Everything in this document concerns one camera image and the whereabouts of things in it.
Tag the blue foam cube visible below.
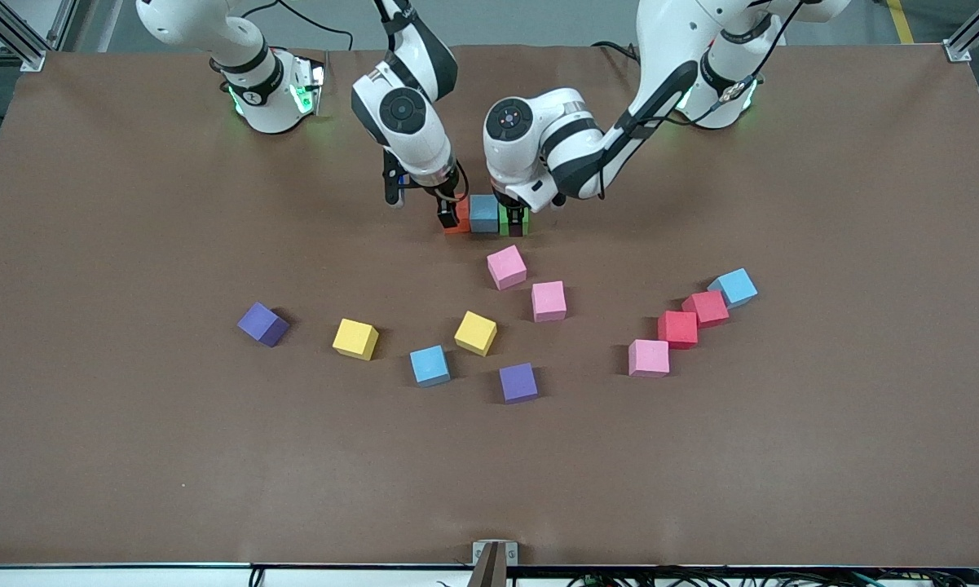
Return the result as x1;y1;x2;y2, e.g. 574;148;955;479
708;267;759;310
469;194;501;234
409;345;452;388

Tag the white table front rail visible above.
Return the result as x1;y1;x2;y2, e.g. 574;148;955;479
0;564;979;587

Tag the pink foam cube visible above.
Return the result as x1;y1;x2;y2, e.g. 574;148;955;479
531;280;568;324
628;338;671;378
486;245;529;292

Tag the yellow foam cube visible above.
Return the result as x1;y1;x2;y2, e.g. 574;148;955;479
454;310;499;358
332;318;380;362

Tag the black base cable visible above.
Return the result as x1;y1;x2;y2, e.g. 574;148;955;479
591;39;641;68

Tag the purple foam cube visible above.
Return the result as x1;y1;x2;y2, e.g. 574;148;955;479
499;362;540;404
237;302;290;349

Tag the aluminium frame post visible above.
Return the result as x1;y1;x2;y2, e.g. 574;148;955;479
942;0;979;64
0;0;78;73

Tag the tangled black cable bundle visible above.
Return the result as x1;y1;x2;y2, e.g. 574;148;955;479
567;568;979;587

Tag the red foam cube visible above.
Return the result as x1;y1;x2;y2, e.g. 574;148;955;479
657;310;699;350
682;290;730;329

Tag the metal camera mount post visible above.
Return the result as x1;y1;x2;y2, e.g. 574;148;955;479
471;540;519;587

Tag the brown table mat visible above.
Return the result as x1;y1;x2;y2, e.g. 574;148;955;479
0;41;979;569

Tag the green foam cube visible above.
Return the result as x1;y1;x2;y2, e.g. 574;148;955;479
499;202;531;238

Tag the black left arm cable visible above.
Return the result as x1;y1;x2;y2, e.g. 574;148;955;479
599;0;808;201

